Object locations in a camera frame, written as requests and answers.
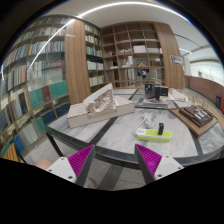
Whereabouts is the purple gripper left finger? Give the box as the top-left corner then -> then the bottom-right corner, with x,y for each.
47,145 -> 95,187

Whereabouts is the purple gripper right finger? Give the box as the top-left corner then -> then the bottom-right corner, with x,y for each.
134,144 -> 183,184

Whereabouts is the black charger plug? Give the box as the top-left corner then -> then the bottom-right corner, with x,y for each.
158,123 -> 164,135

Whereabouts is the green white power strip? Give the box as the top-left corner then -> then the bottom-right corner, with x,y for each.
136,128 -> 172,141

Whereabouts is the grey flat base board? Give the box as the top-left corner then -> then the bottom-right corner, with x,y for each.
136,98 -> 168,108

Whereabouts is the dark model on wooden board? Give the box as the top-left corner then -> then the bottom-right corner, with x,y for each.
170,106 -> 217,137

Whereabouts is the white architectural building model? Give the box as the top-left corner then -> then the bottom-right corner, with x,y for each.
67,83 -> 135,128

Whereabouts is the white model far right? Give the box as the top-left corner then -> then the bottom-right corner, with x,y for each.
168,88 -> 188,102

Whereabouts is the black box model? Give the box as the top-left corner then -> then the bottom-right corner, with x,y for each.
145,83 -> 168,99

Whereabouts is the wooden bookshelf with books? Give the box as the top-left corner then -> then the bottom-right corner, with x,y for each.
0,15 -> 105,161

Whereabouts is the white power cable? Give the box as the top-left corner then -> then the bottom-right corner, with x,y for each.
133,111 -> 155,136

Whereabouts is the wooden shelf unit back wall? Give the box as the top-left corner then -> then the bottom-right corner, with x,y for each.
102,22 -> 165,88

